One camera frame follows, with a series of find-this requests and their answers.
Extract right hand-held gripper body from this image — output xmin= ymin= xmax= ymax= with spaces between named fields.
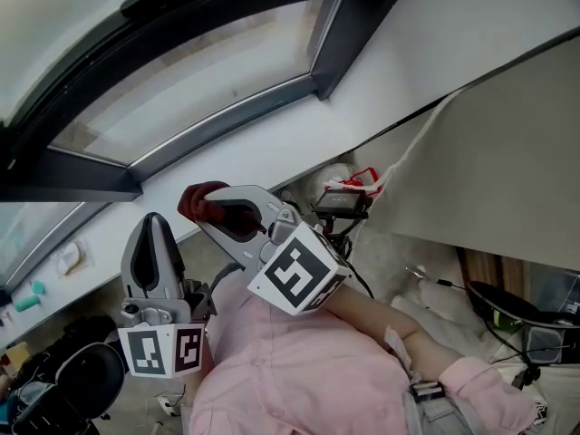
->
xmin=246 ymin=203 xmax=355 ymax=318

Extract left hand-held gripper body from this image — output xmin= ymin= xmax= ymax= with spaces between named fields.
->
xmin=117 ymin=280 xmax=218 ymax=381

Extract dark red cloth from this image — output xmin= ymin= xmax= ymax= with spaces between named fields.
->
xmin=177 ymin=180 xmax=268 ymax=236

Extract white window sill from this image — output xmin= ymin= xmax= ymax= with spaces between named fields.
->
xmin=0 ymin=0 xmax=580 ymax=349

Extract person's right forearm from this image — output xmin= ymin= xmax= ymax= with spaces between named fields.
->
xmin=324 ymin=282 xmax=464 ymax=381

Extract person's left forearm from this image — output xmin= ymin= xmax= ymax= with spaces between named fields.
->
xmin=193 ymin=332 xmax=218 ymax=390

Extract white power strip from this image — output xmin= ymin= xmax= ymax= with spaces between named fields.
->
xmin=155 ymin=391 xmax=181 ymax=420

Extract bagged white slipper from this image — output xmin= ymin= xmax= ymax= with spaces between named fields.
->
xmin=53 ymin=239 xmax=95 ymax=279

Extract black office chair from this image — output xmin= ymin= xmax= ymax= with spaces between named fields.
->
xmin=7 ymin=341 xmax=127 ymax=435

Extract small black box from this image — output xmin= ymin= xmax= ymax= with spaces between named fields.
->
xmin=311 ymin=187 xmax=372 ymax=220

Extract clear plastic bag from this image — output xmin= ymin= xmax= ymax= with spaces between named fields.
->
xmin=306 ymin=159 xmax=360 ymax=199

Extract person's pink shirt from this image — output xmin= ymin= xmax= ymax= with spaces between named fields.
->
xmin=188 ymin=277 xmax=541 ymax=435

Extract teal tube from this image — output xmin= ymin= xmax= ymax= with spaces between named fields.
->
xmin=12 ymin=294 xmax=43 ymax=314

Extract small low glass pane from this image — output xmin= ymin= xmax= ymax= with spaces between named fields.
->
xmin=48 ymin=0 xmax=344 ymax=168

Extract brown wooden panel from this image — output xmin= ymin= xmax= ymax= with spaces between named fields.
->
xmin=456 ymin=246 xmax=527 ymax=299

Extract person's grey trousers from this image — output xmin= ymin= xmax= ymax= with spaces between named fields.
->
xmin=401 ymin=377 xmax=482 ymax=435

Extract black bag with grey pocket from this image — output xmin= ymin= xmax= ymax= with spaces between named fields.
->
xmin=465 ymin=280 xmax=580 ymax=367

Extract frosted hinged window sash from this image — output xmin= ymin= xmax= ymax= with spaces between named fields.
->
xmin=0 ymin=0 xmax=209 ymax=124

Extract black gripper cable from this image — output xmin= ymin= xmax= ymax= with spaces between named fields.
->
xmin=333 ymin=237 xmax=376 ymax=299

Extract dark fixed window frame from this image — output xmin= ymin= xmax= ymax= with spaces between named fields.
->
xmin=0 ymin=0 xmax=421 ymax=204

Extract red plastic frame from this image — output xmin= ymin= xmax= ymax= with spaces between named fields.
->
xmin=341 ymin=165 xmax=381 ymax=189

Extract white cable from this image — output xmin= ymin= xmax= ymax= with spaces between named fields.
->
xmin=356 ymin=90 xmax=455 ymax=245

